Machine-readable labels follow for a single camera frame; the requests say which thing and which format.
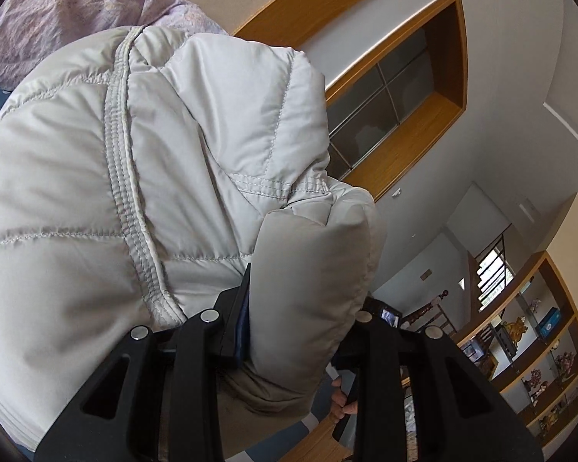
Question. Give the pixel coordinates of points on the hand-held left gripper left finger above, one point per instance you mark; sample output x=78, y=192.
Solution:
x=241, y=332

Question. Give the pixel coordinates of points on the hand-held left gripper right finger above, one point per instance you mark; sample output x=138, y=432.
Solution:
x=380, y=375

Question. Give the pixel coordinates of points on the barred window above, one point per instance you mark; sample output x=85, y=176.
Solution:
x=493, y=274

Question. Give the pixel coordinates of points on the wooden stair railing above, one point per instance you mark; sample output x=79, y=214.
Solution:
x=433, y=315

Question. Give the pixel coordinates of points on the golden figurine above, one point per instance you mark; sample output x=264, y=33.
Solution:
x=513, y=329

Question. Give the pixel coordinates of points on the person's right hand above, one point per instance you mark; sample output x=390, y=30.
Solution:
x=341, y=402

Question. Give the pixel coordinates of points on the wooden door frame trim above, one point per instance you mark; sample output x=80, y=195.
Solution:
x=289, y=0

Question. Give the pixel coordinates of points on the wooden framed glass window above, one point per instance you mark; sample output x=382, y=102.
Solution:
x=395, y=96

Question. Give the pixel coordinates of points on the wooden display shelf unit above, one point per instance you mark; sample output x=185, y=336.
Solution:
x=573, y=346

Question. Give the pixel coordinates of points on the blue box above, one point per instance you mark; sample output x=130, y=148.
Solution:
x=549, y=322

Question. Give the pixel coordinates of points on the purple floral quilt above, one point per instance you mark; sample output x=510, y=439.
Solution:
x=67, y=5

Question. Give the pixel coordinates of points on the white puffer jacket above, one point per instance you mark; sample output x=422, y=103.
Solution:
x=183, y=178

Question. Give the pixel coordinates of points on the small wall plate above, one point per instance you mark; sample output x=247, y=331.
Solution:
x=426, y=275

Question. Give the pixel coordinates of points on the pink flower ornament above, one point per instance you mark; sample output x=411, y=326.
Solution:
x=534, y=380
x=566, y=363

